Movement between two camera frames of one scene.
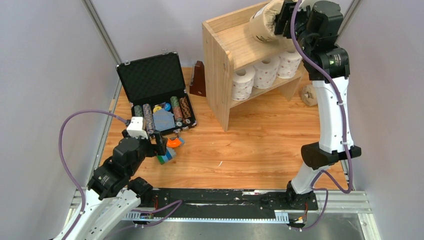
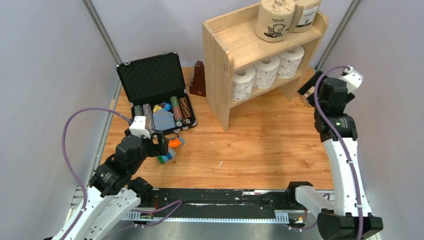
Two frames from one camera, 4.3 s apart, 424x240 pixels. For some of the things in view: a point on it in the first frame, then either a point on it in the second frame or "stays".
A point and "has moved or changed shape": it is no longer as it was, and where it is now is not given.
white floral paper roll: x=265 y=69 stays
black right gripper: x=286 y=14 -> x=311 y=82
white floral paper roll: x=288 y=64 stays
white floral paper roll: x=243 y=80 stays
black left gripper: x=159 y=148 stays
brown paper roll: x=262 y=25 has moved or changed shape
